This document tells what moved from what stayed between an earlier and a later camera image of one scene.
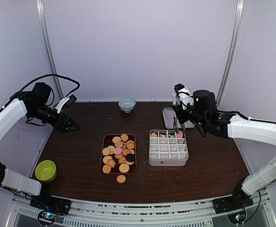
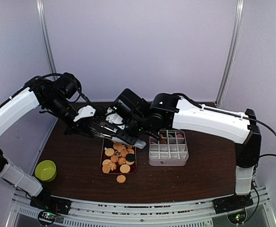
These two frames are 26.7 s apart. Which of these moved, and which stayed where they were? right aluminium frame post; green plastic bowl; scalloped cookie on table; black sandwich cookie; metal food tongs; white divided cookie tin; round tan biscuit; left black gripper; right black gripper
Moved: left black gripper; metal food tongs; right black gripper
Stayed: right aluminium frame post; green plastic bowl; black sandwich cookie; scalloped cookie on table; white divided cookie tin; round tan biscuit
